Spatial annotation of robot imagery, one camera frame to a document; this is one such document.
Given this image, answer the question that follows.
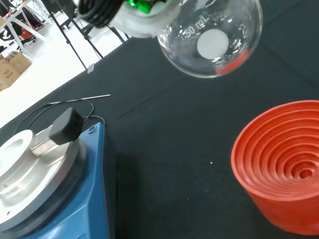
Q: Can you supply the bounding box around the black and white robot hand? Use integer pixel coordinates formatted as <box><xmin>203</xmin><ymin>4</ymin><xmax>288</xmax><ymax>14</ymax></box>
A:
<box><xmin>76</xmin><ymin>0</ymin><xmax>180</xmax><ymax>38</ymax></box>

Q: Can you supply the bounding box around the heater with blue base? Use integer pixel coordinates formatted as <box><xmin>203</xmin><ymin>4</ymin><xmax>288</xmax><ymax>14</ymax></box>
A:
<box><xmin>0</xmin><ymin>107</ymin><xmax>117</xmax><ymax>239</ymax></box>

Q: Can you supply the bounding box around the red ribbed flask stand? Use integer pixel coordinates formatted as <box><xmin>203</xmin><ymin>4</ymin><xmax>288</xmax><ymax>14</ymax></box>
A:
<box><xmin>230</xmin><ymin>100</ymin><xmax>319</xmax><ymax>236</ymax></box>

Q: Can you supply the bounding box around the black tripod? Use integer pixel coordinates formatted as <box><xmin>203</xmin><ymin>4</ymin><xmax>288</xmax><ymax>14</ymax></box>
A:
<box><xmin>39</xmin><ymin>0</ymin><xmax>132</xmax><ymax>70</ymax></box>

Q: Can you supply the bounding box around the black bench cloth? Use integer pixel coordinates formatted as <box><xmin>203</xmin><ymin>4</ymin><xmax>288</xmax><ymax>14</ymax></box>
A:
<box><xmin>0</xmin><ymin>0</ymin><xmax>319</xmax><ymax>239</ymax></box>

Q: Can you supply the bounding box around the black office chair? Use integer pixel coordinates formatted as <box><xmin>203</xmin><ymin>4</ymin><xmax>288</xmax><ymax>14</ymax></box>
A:
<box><xmin>10</xmin><ymin>21</ymin><xmax>37</xmax><ymax>47</ymax></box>

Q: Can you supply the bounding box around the white desk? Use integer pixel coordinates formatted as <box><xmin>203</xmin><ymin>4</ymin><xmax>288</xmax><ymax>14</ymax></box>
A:
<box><xmin>0</xmin><ymin>0</ymin><xmax>54</xmax><ymax>61</ymax></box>

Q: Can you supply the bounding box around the brown cardboard box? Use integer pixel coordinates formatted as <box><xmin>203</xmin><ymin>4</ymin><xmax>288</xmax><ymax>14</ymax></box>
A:
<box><xmin>6</xmin><ymin>51</ymin><xmax>33</xmax><ymax>74</ymax></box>
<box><xmin>0</xmin><ymin>58</ymin><xmax>21</xmax><ymax>92</ymax></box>

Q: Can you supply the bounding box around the metal probe with black cable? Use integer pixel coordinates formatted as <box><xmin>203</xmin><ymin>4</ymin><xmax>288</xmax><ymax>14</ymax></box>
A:
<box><xmin>13</xmin><ymin>94</ymin><xmax>111</xmax><ymax>146</ymax></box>

